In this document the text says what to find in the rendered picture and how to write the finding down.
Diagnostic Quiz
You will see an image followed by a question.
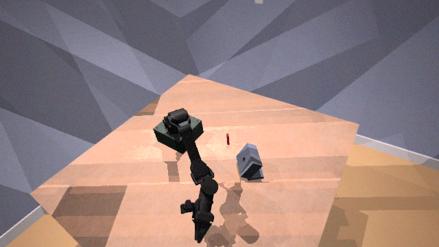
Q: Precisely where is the grey metal panel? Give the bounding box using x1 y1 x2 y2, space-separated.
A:
236 143 264 180

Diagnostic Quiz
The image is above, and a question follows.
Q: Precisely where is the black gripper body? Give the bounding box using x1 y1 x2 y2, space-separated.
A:
192 196 214 223

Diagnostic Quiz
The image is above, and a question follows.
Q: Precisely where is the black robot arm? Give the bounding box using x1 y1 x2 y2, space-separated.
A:
163 108 219 214

